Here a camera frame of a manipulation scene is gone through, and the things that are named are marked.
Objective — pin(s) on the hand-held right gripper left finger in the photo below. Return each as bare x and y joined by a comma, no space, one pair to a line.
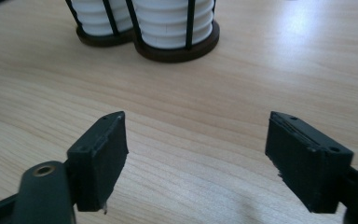
96,168

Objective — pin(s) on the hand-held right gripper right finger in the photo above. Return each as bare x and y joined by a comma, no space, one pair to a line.
307,168

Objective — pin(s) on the short stack of white cups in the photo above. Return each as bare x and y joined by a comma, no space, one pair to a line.
90,15

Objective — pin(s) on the tall stack of white cups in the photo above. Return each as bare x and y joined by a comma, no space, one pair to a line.
164,25

